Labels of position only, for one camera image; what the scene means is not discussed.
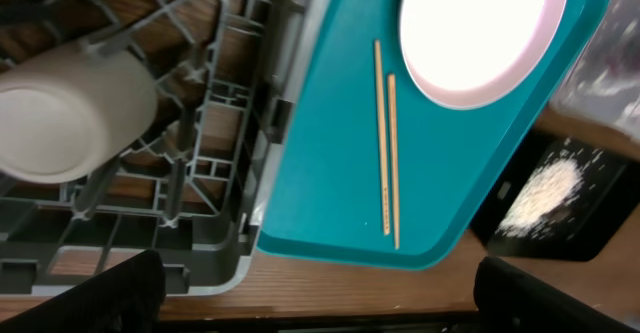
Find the teal serving tray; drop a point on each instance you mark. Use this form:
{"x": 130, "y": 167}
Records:
{"x": 326, "y": 201}

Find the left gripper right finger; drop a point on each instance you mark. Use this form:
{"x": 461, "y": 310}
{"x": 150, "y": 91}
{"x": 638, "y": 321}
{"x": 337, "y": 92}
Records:
{"x": 511, "y": 300}

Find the white paper cup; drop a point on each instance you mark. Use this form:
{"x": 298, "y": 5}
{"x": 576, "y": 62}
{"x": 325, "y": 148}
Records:
{"x": 66, "y": 112}

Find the grey plastic dish rack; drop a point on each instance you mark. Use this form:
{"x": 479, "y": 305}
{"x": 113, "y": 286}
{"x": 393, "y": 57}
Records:
{"x": 192, "y": 187}

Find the clear plastic bin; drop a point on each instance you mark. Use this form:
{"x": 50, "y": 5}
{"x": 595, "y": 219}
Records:
{"x": 603, "y": 85}

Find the black waste tray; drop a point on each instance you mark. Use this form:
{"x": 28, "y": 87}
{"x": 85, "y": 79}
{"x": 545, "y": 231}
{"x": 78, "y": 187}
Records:
{"x": 610, "y": 194}

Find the large white plate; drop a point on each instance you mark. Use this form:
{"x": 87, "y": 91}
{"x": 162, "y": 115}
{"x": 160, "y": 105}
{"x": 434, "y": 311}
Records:
{"x": 466, "y": 54}

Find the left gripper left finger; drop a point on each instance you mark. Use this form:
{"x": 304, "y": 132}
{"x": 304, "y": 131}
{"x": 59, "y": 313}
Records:
{"x": 125, "y": 298}

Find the wooden chopstick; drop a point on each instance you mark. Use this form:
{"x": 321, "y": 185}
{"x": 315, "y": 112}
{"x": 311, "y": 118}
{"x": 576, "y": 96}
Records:
{"x": 382, "y": 137}
{"x": 391, "y": 82}

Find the pile of white rice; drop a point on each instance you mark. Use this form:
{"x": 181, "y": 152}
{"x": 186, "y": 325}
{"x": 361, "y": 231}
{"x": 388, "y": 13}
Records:
{"x": 554, "y": 184}

